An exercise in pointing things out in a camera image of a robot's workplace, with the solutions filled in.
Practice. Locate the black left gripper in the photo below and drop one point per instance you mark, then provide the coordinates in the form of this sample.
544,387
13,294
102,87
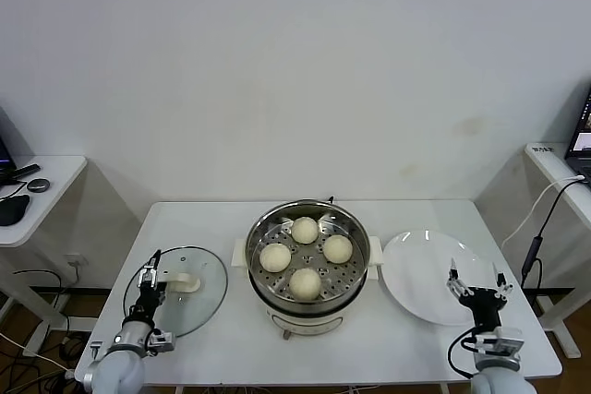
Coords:
151,299

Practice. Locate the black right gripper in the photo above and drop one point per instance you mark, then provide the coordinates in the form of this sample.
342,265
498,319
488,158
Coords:
485,306

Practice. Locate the white steamed baozi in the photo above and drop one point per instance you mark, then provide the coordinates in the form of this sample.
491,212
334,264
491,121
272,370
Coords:
337,247
305,229
275,257
305,284

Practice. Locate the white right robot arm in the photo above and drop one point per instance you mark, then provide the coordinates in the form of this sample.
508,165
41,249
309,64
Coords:
501,380

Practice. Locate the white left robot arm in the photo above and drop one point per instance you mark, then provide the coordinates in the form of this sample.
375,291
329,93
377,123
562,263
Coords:
120,371

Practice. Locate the stainless steel steamer basket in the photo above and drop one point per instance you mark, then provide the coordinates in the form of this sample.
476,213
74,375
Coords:
277,292

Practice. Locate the white round plate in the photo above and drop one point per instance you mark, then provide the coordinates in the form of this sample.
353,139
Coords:
415,274

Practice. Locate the white desk with monitor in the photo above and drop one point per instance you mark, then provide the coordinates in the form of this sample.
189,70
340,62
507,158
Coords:
51,209

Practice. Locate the round black disc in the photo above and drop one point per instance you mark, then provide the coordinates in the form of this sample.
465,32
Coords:
38,184

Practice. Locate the white printed label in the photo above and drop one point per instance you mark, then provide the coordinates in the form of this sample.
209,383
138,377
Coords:
542,149

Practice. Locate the cream electric cooker base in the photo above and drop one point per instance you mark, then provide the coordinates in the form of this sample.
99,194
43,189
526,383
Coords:
305,320

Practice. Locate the black computer mouse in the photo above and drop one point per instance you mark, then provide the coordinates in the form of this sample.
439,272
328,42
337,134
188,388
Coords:
14,209

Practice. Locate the black remote control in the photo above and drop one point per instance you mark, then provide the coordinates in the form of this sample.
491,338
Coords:
27,170

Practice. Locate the open laptop with lit screen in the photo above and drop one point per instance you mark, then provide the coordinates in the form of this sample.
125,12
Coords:
582,135

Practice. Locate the dark computer monitor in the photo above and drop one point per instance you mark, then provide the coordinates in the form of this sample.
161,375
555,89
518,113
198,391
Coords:
4,149

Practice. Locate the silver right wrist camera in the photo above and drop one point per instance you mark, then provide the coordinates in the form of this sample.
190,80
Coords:
505,345

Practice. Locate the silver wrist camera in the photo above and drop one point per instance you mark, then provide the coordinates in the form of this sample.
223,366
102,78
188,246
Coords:
505,345
161,342

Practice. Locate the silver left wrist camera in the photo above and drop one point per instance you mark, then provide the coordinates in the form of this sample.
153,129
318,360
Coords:
161,342

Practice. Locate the white wall socket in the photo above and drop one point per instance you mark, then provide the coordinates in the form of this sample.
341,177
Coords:
76,259

